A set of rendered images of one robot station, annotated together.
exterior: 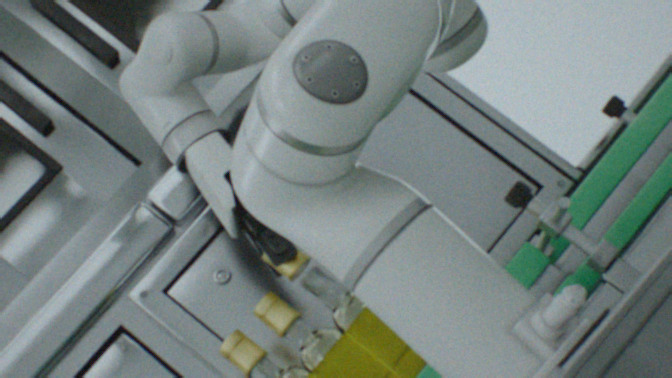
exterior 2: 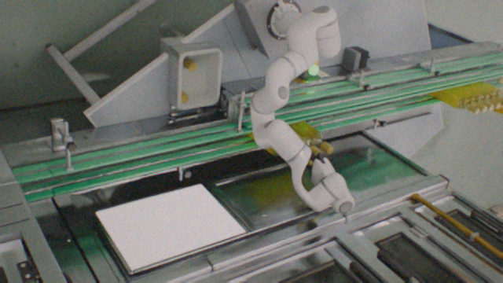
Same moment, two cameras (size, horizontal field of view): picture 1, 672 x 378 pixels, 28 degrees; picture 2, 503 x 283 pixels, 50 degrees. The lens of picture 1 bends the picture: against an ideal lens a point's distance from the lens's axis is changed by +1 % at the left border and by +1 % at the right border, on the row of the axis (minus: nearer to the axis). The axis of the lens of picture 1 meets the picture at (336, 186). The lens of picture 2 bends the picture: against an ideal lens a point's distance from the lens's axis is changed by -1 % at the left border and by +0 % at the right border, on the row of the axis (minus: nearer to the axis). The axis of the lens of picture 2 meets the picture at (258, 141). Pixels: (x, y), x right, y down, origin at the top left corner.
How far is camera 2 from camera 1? 2.23 m
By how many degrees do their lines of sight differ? 80
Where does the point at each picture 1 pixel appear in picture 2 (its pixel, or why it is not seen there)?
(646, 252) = (211, 120)
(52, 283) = (379, 213)
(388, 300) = not seen: hidden behind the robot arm
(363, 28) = (310, 16)
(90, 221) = (365, 222)
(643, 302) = not seen: outside the picture
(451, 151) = (238, 198)
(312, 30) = (322, 16)
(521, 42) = (198, 214)
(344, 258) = not seen: hidden behind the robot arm
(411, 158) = (252, 200)
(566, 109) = (194, 196)
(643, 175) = (200, 135)
